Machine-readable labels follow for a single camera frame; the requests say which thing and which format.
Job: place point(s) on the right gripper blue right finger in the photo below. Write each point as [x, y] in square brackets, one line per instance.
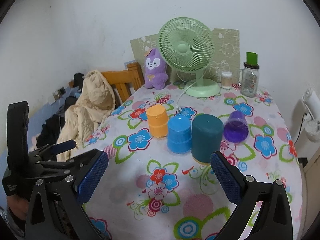
[274, 220]

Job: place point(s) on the purple plush toy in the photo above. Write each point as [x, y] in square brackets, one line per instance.
[155, 70]

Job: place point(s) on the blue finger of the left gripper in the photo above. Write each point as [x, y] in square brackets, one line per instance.
[51, 151]

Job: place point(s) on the purple transparent cup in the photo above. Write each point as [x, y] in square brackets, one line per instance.
[236, 128]

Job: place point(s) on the left hand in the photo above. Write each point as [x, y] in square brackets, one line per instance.
[19, 206]

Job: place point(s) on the white floor fan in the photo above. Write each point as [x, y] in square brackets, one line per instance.
[311, 102]

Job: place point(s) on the glass mason jar mug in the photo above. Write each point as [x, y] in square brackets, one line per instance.
[248, 76]

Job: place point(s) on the cotton swab container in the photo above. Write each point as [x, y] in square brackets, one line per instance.
[226, 79]

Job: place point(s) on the beige quilted jacket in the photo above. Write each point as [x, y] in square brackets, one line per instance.
[81, 120]

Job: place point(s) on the orange plastic cup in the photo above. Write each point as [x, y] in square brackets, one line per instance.
[157, 120]

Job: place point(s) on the light blue plastic cup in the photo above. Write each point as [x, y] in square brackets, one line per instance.
[179, 134]

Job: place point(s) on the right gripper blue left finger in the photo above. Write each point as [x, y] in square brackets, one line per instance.
[65, 218]

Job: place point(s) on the green desk fan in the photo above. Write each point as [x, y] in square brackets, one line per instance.
[187, 46]

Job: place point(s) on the dark clothes pile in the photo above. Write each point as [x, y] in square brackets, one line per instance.
[52, 126]

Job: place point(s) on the wooden chair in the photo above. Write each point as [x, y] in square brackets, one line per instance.
[125, 82]

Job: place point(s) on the dark teal cup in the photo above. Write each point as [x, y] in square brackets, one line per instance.
[207, 132]

